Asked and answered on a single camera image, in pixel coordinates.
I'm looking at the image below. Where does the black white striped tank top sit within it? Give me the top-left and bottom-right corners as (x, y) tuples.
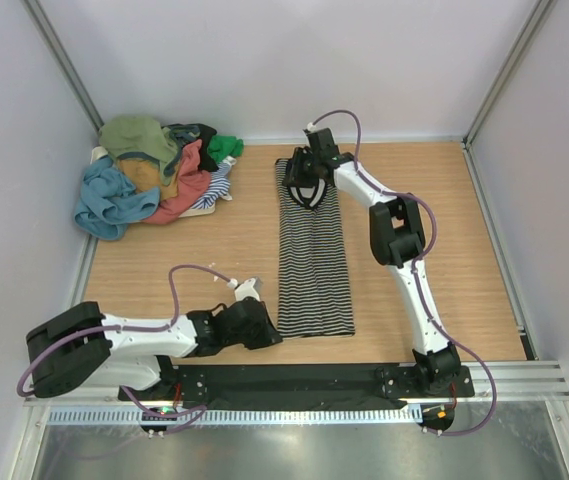
(275, 159), (355, 337)

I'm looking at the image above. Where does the mustard yellow tank top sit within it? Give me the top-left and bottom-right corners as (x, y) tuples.
(116, 158), (179, 201)

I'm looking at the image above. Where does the olive green tank top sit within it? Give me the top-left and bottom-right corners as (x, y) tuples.
(98, 115), (181, 177)

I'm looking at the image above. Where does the slotted cable duct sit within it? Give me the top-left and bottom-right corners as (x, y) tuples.
(47, 404), (422, 427)

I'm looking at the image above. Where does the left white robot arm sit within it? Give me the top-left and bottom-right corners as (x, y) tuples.
(18, 297), (282, 400)

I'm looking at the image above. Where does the light blue tank top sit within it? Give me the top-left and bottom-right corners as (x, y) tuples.
(73, 155), (160, 241)

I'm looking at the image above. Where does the aluminium frame rail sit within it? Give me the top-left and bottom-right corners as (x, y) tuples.
(23, 360), (569, 406)

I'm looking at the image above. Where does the salmon pink tank top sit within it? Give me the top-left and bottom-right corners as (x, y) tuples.
(143, 140), (211, 225)

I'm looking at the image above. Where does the blue white striped tank top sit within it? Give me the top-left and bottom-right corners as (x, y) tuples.
(184, 157), (237, 216)

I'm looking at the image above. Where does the bright green tank top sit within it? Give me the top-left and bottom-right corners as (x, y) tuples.
(207, 135), (244, 164)

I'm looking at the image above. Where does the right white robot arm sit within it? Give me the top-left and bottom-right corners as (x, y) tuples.
(282, 124), (461, 396)

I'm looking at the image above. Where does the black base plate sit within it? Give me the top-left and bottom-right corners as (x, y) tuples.
(133, 363), (475, 411)

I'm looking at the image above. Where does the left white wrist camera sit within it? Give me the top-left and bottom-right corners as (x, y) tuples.
(227, 277), (263, 301)

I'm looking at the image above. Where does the white tray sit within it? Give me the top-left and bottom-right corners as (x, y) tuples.
(114, 141), (228, 225)

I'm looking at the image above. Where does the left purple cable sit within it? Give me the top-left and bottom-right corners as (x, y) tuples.
(16, 263), (238, 434)

